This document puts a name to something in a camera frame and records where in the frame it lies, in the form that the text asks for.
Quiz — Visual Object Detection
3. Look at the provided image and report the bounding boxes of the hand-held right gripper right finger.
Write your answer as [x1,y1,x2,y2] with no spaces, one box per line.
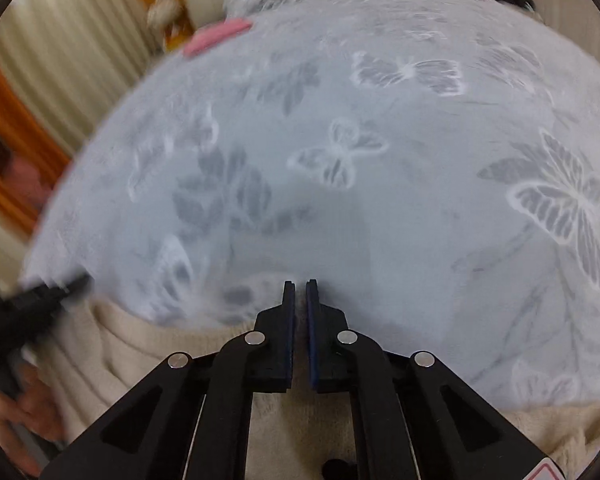
[306,279,553,480]

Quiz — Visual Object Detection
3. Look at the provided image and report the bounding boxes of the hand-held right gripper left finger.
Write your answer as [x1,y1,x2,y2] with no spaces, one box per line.
[39,280,297,480]

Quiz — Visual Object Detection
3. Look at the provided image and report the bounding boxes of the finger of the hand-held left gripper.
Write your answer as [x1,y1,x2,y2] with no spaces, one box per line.
[10,272,92,321]

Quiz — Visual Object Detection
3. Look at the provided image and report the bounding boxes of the beige sweater with black hearts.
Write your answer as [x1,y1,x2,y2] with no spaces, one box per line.
[22,300,600,480]

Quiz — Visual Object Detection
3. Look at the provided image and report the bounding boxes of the person's left hand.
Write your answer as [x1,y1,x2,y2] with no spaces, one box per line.
[0,362,68,476]

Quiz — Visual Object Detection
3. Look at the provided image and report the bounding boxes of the pink cloth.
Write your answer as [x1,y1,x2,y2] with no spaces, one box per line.
[2,157,53,206]

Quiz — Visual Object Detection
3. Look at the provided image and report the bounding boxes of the grey butterfly print blanket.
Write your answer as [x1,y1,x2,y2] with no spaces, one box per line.
[22,0,600,411]

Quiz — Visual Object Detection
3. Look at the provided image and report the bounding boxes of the orange curtain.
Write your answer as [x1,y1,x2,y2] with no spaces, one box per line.
[0,45,73,233]

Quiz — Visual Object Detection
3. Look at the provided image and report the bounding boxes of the cream curtain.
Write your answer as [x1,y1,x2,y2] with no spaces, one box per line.
[0,0,161,158]

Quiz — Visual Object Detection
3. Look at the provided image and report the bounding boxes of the pink pouch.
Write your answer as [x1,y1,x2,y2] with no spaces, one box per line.
[184,17,253,57]

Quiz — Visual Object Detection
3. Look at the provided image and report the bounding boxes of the white feather shade lamp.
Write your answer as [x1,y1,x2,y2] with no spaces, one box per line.
[146,0,186,28]

